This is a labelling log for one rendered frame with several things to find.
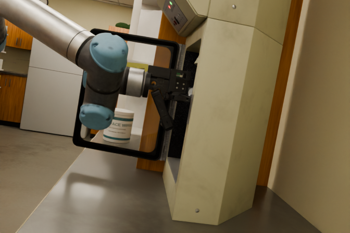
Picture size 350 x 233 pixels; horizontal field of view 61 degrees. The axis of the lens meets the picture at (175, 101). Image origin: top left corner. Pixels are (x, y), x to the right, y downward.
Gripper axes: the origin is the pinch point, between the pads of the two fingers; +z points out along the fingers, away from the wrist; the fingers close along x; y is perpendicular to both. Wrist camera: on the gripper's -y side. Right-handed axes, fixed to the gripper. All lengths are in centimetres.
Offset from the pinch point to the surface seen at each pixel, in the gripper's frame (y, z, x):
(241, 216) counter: -27.9, 10.9, -5.8
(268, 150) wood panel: -14.6, 29.0, 23.9
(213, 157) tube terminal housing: -11.9, -1.6, -13.2
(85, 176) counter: -27.8, -32.5, 8.8
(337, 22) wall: 30.1, 34.5, 6.3
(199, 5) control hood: 21.3, -10.9, -13.2
